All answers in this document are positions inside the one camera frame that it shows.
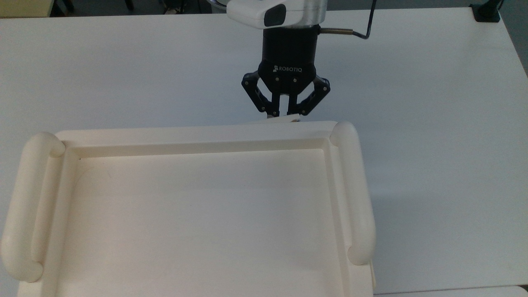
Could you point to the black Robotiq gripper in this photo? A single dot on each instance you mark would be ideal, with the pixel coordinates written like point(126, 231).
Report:
point(288, 62)

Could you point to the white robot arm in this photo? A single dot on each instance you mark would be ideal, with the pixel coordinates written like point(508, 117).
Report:
point(284, 10)

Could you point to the black table clamp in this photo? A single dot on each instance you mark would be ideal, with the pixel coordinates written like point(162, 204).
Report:
point(486, 11)

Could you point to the yellow wooden furniture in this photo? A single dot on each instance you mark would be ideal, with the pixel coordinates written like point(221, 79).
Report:
point(24, 7)

